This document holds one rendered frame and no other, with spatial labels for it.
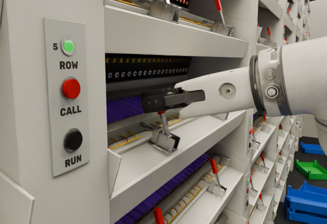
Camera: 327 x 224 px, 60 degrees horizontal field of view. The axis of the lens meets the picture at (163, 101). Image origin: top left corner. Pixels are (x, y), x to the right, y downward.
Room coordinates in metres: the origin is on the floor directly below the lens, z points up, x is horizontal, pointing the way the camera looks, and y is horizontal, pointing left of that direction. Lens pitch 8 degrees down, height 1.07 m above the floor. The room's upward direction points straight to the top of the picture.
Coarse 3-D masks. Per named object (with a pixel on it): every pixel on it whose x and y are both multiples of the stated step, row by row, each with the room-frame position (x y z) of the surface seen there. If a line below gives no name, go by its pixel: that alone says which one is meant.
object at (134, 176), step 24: (216, 120) 0.63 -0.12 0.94; (240, 120) 0.78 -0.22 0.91; (144, 144) 0.42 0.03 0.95; (192, 144) 0.46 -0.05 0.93; (120, 168) 0.33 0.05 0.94; (144, 168) 0.35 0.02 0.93; (168, 168) 0.39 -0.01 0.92; (120, 192) 0.29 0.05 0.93; (144, 192) 0.35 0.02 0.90; (120, 216) 0.31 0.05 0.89
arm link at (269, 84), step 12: (276, 48) 0.33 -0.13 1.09; (264, 60) 0.32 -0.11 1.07; (276, 60) 0.32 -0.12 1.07; (264, 72) 0.32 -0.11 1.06; (276, 72) 0.31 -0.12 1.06; (264, 84) 0.32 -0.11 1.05; (276, 84) 0.31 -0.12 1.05; (264, 96) 0.32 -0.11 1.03; (276, 96) 0.31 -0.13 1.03; (264, 108) 0.34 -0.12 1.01; (276, 108) 0.32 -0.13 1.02; (288, 108) 0.31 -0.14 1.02
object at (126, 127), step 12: (180, 108) 0.57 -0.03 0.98; (120, 120) 0.42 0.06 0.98; (132, 120) 0.43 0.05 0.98; (144, 120) 0.45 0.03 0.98; (156, 120) 0.49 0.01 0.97; (168, 120) 0.54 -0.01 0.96; (108, 132) 0.37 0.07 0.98; (120, 132) 0.40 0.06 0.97; (132, 132) 0.43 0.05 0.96; (120, 144) 0.37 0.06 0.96
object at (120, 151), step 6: (186, 120) 0.55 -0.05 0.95; (192, 120) 0.58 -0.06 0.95; (174, 126) 0.50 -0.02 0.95; (180, 126) 0.53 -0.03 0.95; (144, 138) 0.42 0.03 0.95; (150, 138) 0.43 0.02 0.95; (132, 144) 0.39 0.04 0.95; (138, 144) 0.40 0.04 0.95; (120, 150) 0.36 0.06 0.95; (126, 150) 0.38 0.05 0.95
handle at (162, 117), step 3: (162, 114) 0.42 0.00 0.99; (162, 117) 0.42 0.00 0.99; (162, 120) 0.42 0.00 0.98; (165, 120) 0.42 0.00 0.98; (162, 123) 0.42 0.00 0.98; (165, 123) 0.42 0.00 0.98; (165, 126) 0.42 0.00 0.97; (165, 129) 0.42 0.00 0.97; (168, 129) 0.42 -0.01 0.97; (165, 132) 0.42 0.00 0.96; (168, 132) 0.42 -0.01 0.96; (168, 135) 0.42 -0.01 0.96
